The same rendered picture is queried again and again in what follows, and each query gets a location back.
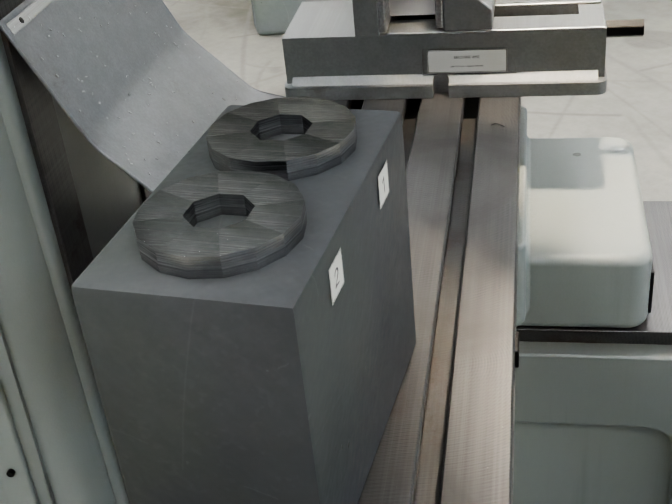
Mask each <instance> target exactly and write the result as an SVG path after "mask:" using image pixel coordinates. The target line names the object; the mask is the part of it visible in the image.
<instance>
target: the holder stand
mask: <svg viewBox="0 0 672 504"><path fill-rule="evenodd" d="M71 292H72V296H73V300H74V303H75V307H76V310H77V314H78V318H79V321H80V325H81V329H82V332H83V336H84V340H85V343H86V347H87V351H88V354H89V358H90V361H91V365H92V369H93V372H94V376H95V380H96V383H97V387H98V391H99V394H100V398H101V401H102V405H103V409H104V412H105V416H106V420H107V423H108V427H109V431H110V434H111V438H112V441H113V445H114V449H115V452H116V456H117V460H118V463H119V467H120V471H121V474H122V478H123V482H124V485H125V489H126V492H127V496H128V500H129V503H130V504H358V501H359V498H360V496H361V493H362V490H363V487H364V485H365V482H366V479H367V476H368V474H369V471H370V468H371V465H372V463H373V460H374V457H375V454H376V452H377V449H378V446H379V443H380V441H381V438H382V435H383V432H384V430H385V427H386V424H387V422H388V419H389V416H390V413H391V411H392V408H393V405H394V402H395V400H396V397H397V394H398V391H399V389H400V386H401V383H402V380H403V378H404V375H405V372H406V369H407V367H408V364H409V361H410V358H411V356H412V353H413V350H414V348H415V345H416V332H415V315H414V299H413V283H412V267H411V251H410V235H409V219H408V203H407V187H406V171H405V154H404V138H403V122H402V115H401V113H400V112H398V111H384V110H357V109H348V108H347V107H346V106H343V105H341V104H338V103H336V102H333V101H331V100H328V99H321V98H313V97H305V96H302V97H281V98H273V99H268V100H263V101H259V102H254V103H250V104H247V105H230V106H228V107H227V108H226V109H225V110H224V111H223V112H222V114H221V115H220V116H219V117H218V118H217V119H216V120H215V122H214V123H213V124H212V125H211V126H210V127H209V128H208V130H207V131H206V132H205V133H204V134H203V135H202V136H201V138H200V139H199V140H198V141H197V142H196V143H195V144H194V146H193V147H192V148H191V149H190V150H189V151H188V152H187V154H186V155H185V156H184V157H183V158H182V159H181V160H180V162H179V163H178V164H177V165H176V166H175V167H174V168H173V170H172V171H171V172H170V173H169V174H168V175H167V176H166V178H165V179H164V180H163V181H162V182H161V183H160V184H159V186H158V187H157V188H156V189H155V190H154V191H153V192H152V193H151V195H150V196H149V197H148V198H147V199H146V200H145V201H144V203H143V204H142V205H141V206H140V207H139V208H138V209H137V211H136V212H135V213H134V214H133V215H132V216H131V217H130V219H129V220H128V221H127V222H126V223H125V224H124V225H123V227H122V228H121V229H120V230H119V231H118V232H117V233H116V235H115V236H114V237H113V238H112V239H111V240H110V241H109V243H108V244H107V245H106V246H105V247H104V248H103V249H102V251H101V252H100V253H99V254H98V255H97V256H96V257H95V259H94V260H93V261H92V262H91V263H90V264H89V265H88V267H87V268H86V269H85V270H84V271H83V272H82V273H81V275H80V276H79V277H78V278H77V279H76V280H75V281H74V283H73V284H72V288H71Z"/></svg>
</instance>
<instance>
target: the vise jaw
mask: <svg viewBox="0 0 672 504"><path fill-rule="evenodd" d="M494 9H495V0H435V22H436V28H443V30H444V31H474V30H492V29H493V21H494Z"/></svg>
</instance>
